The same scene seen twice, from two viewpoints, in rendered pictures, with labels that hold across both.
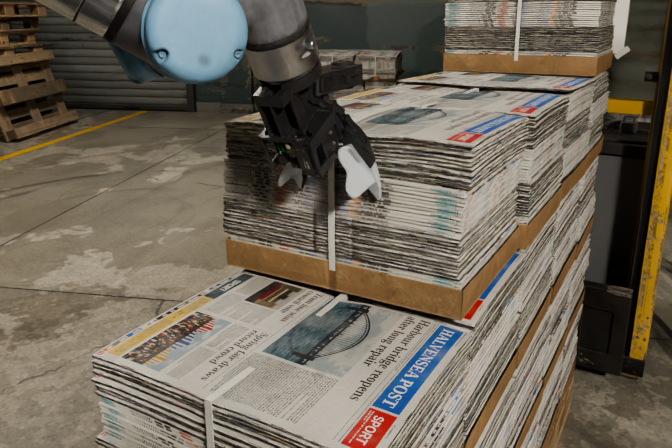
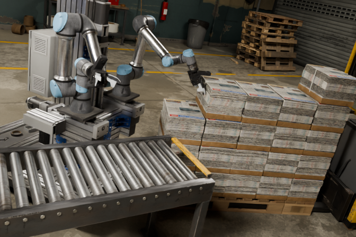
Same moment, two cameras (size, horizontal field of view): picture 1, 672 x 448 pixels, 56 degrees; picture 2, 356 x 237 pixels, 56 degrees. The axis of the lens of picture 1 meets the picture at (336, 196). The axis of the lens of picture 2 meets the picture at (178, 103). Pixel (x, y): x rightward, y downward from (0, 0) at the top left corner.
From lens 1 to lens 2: 2.12 m
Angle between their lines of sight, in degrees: 45
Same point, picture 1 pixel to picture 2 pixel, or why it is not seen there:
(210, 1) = (167, 59)
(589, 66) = (320, 100)
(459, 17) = (304, 74)
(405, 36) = not seen: outside the picture
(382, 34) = not seen: outside the picture
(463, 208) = (209, 99)
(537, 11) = (317, 80)
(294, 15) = (190, 62)
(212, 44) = (166, 63)
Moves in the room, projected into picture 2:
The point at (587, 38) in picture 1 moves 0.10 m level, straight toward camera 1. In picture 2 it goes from (322, 92) to (312, 91)
